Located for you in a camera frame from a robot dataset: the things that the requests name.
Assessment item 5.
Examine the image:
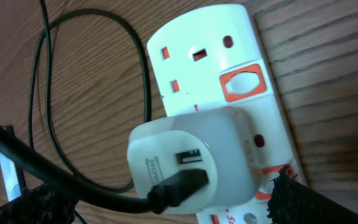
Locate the white USB charger plug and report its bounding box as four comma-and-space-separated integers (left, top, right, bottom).
127, 107, 261, 214

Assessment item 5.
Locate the white power strip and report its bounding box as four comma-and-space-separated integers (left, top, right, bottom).
147, 4, 305, 223

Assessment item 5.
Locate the Samsung Galaxy smartphone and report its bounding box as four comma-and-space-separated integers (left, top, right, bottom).
0, 124, 27, 203

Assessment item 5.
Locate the black USB charging cable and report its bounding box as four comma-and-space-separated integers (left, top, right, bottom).
0, 0, 210, 224

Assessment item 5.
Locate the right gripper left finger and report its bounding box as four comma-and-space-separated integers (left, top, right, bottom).
0, 184, 78, 224

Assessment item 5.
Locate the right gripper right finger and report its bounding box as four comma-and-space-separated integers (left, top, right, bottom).
267, 166, 358, 224

